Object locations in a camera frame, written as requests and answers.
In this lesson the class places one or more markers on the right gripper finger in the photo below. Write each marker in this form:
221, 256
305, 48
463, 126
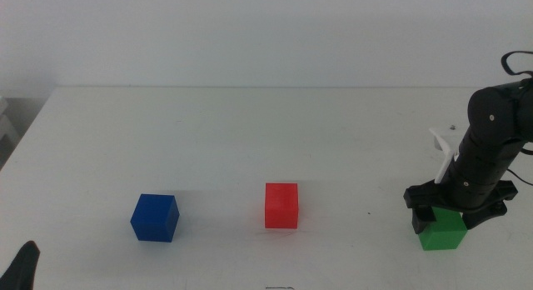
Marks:
483, 218
422, 219

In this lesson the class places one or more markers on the green cube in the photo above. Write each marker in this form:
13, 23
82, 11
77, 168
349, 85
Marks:
443, 236

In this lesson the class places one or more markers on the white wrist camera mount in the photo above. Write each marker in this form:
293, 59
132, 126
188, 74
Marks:
444, 150

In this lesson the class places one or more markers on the red cube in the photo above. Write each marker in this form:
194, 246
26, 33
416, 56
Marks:
282, 206

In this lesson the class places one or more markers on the blue cube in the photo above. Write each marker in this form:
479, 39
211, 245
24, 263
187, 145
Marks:
154, 219

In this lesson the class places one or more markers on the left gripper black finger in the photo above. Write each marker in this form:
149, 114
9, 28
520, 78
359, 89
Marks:
21, 269

